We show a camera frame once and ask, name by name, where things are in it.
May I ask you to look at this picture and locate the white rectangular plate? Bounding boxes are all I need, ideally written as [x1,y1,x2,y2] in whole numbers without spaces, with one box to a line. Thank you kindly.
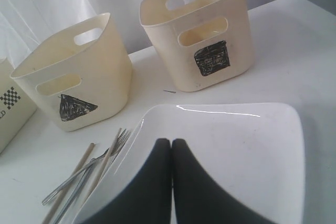
[73,103,305,223]

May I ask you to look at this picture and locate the cream bin with square mark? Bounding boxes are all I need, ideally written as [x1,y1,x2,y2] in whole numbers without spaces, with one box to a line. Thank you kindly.
[139,0,254,92]

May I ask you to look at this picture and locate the cream bin with triangle mark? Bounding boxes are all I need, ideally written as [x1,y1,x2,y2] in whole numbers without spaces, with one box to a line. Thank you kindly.
[11,13,132,132]

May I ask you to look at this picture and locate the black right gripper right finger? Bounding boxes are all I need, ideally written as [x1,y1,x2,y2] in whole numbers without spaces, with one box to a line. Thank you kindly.
[172,139,268,223]

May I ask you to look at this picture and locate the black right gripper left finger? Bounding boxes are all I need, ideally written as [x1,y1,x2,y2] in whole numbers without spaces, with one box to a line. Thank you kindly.
[84,138,171,223]

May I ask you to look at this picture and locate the cream bin with circle mark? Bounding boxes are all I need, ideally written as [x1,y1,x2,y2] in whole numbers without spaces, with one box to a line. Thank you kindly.
[0,58,37,151]

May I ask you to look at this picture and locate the long steel spoon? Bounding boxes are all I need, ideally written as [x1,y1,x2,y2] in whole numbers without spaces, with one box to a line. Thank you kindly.
[52,164,96,224]

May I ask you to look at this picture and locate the steel fork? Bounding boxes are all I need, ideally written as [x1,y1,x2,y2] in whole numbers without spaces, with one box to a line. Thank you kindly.
[41,129,131,206]

